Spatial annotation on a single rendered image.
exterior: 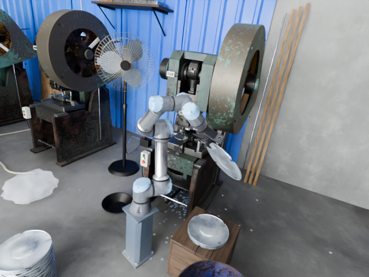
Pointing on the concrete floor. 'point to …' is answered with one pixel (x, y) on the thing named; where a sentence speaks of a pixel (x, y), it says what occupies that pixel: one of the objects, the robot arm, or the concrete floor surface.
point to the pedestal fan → (107, 58)
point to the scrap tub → (210, 270)
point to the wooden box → (185, 244)
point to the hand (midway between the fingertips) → (216, 147)
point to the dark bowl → (116, 202)
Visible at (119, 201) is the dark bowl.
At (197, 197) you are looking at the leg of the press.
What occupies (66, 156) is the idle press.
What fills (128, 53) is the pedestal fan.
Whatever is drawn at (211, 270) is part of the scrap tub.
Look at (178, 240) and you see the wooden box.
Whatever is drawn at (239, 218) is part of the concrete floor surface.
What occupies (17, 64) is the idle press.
